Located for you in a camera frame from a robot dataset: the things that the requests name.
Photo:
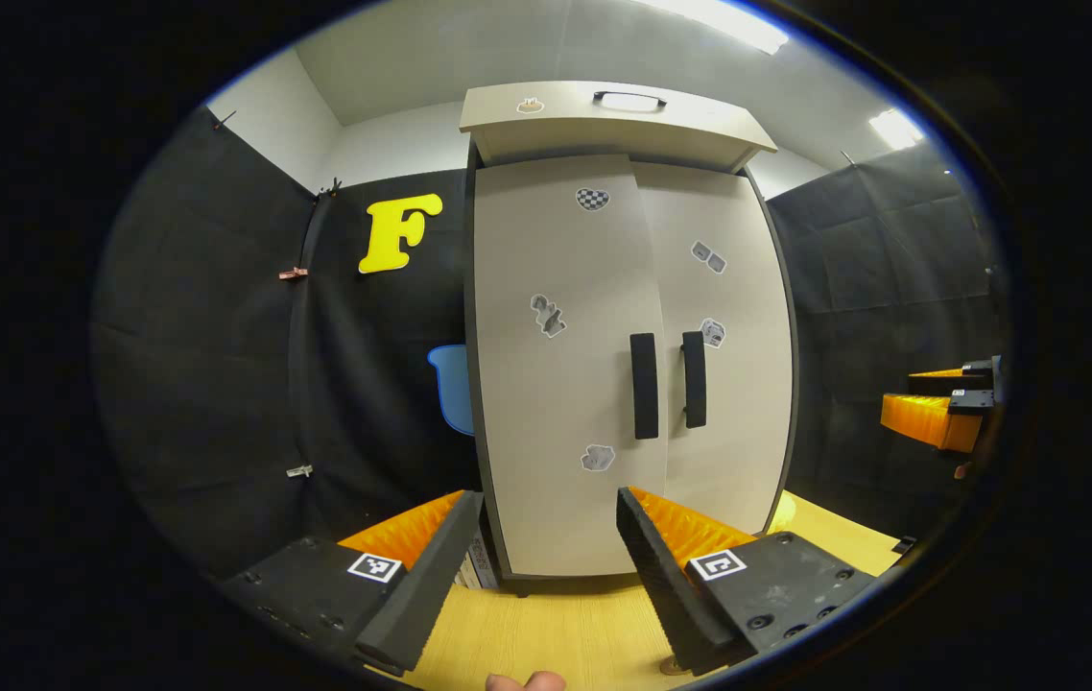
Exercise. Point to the red clip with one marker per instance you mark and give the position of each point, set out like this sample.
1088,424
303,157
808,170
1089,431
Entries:
294,274

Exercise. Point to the silver clip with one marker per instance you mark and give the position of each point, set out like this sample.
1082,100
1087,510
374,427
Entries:
299,470

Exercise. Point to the round cork coaster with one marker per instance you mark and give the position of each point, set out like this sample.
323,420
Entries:
673,666

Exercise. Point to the white printed box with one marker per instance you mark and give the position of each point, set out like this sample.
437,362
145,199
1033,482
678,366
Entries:
481,566

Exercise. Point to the small ceiling light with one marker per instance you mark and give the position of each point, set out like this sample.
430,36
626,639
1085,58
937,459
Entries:
896,128

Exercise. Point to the yellow corn toy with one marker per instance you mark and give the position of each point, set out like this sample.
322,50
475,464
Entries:
782,509

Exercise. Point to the black block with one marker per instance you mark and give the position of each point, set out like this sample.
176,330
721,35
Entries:
905,545

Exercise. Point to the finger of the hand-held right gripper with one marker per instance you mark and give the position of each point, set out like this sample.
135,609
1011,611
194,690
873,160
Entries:
925,420
949,382

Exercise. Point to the black backdrop cloth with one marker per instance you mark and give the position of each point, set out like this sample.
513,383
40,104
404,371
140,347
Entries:
210,384

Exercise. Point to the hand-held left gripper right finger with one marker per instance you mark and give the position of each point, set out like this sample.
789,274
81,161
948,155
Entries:
652,566

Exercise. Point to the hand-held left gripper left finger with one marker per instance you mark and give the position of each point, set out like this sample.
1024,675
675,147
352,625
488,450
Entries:
431,585

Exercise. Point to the white cabinet door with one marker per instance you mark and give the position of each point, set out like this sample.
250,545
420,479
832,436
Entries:
565,384
738,288

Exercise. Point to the white cabinet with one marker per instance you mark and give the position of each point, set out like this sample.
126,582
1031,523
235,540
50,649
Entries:
604,130

